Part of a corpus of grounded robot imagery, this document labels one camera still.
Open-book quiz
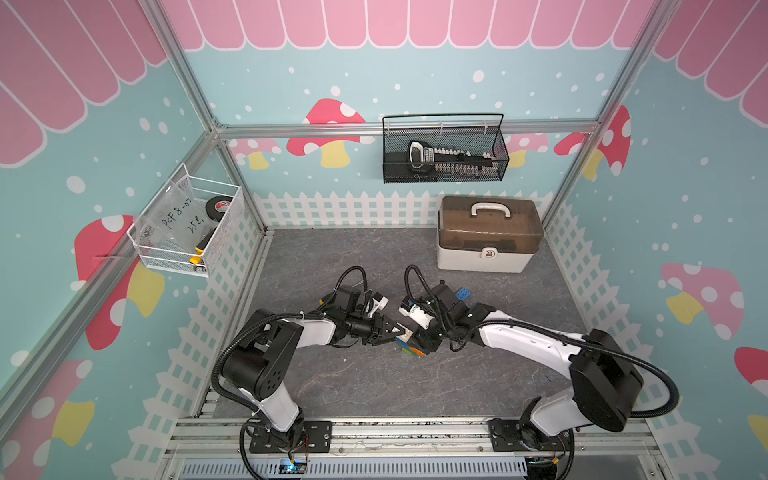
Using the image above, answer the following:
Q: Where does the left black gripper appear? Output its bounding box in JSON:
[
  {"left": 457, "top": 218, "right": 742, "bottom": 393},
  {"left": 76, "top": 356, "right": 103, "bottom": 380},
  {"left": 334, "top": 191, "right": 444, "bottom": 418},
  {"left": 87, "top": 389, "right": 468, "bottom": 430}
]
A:
[{"left": 345, "top": 312, "right": 404, "bottom": 346}]

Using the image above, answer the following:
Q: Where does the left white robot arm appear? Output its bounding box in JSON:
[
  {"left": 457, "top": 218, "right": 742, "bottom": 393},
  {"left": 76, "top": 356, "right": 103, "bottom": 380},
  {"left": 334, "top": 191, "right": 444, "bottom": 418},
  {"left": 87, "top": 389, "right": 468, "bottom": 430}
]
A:
[{"left": 210, "top": 309, "right": 406, "bottom": 446}]

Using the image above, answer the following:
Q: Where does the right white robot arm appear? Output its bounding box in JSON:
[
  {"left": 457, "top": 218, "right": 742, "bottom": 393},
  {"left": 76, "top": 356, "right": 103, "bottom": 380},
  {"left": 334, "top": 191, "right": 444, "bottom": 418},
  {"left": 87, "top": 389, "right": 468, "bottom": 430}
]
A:
[{"left": 457, "top": 304, "right": 643, "bottom": 450}]

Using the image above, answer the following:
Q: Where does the white toolbox brown lid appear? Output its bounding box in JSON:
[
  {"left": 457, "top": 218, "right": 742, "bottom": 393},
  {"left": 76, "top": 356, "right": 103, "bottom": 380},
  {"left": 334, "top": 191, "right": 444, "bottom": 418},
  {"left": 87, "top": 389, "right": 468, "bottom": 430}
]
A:
[{"left": 437, "top": 196, "right": 544, "bottom": 274}]

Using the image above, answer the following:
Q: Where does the socket wrench set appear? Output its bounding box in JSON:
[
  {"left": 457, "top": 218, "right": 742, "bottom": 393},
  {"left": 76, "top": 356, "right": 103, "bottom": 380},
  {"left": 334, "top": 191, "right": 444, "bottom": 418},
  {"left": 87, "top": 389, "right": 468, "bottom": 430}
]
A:
[{"left": 407, "top": 141, "right": 499, "bottom": 179}]

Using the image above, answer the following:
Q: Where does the yellow black utility knife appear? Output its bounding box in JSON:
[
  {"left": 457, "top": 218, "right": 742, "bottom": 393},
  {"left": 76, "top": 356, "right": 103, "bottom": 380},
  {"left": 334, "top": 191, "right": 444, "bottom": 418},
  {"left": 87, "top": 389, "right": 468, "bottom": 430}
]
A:
[{"left": 189, "top": 229, "right": 215, "bottom": 266}]

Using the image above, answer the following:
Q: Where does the black tape roll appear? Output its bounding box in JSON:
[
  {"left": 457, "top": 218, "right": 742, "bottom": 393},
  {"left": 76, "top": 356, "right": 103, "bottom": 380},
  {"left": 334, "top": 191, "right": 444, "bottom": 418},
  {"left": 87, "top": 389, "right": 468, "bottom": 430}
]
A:
[{"left": 205, "top": 195, "right": 233, "bottom": 223}]

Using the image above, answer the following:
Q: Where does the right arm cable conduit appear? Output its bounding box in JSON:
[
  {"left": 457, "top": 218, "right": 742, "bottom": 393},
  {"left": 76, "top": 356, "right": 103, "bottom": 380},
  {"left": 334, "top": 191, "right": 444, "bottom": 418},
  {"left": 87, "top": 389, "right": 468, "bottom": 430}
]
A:
[{"left": 403, "top": 264, "right": 680, "bottom": 419}]

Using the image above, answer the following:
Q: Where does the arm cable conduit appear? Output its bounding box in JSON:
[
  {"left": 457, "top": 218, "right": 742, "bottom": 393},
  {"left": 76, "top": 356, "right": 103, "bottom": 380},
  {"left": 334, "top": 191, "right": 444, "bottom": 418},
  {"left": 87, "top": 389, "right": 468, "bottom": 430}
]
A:
[
  {"left": 403, "top": 264, "right": 680, "bottom": 419},
  {"left": 209, "top": 265, "right": 368, "bottom": 415}
]

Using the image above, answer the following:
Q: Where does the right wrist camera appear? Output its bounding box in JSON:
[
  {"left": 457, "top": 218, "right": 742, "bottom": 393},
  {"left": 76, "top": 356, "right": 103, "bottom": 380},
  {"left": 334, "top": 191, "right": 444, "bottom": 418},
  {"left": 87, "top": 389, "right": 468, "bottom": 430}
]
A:
[{"left": 430, "top": 281, "right": 464, "bottom": 317}]

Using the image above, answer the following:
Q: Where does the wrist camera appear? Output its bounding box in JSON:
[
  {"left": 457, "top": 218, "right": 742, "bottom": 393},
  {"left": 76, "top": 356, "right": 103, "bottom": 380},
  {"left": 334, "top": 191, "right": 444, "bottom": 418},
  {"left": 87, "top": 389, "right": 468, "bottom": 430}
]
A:
[
  {"left": 430, "top": 281, "right": 464, "bottom": 317},
  {"left": 334, "top": 286, "right": 373, "bottom": 316}
]

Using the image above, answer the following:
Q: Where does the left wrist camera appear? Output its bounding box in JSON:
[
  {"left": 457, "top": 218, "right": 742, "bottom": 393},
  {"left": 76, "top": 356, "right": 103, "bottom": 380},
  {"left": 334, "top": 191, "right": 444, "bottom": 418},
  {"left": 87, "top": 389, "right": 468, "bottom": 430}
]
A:
[{"left": 334, "top": 286, "right": 373, "bottom": 316}]

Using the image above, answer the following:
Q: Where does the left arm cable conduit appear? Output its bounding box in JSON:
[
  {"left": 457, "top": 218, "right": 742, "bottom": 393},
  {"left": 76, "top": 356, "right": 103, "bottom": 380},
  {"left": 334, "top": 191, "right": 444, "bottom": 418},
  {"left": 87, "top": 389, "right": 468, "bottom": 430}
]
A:
[{"left": 209, "top": 265, "right": 368, "bottom": 415}]

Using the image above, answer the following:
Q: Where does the black wire mesh basket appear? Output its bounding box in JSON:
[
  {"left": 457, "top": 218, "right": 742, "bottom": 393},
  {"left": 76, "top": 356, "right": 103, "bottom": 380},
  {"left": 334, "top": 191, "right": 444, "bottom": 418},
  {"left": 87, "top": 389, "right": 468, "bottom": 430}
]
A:
[{"left": 381, "top": 113, "right": 509, "bottom": 183}]

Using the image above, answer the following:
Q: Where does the clear plastic wall bin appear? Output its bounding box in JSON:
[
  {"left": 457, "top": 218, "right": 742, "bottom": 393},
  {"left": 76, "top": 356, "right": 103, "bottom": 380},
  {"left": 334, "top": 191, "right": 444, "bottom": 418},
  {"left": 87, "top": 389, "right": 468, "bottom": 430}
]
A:
[{"left": 127, "top": 164, "right": 244, "bottom": 278}]

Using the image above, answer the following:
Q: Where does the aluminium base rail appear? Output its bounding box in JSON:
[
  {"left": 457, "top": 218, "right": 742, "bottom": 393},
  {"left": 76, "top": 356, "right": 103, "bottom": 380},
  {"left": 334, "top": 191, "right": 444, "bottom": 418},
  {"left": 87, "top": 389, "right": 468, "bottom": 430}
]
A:
[{"left": 155, "top": 417, "right": 673, "bottom": 479}]

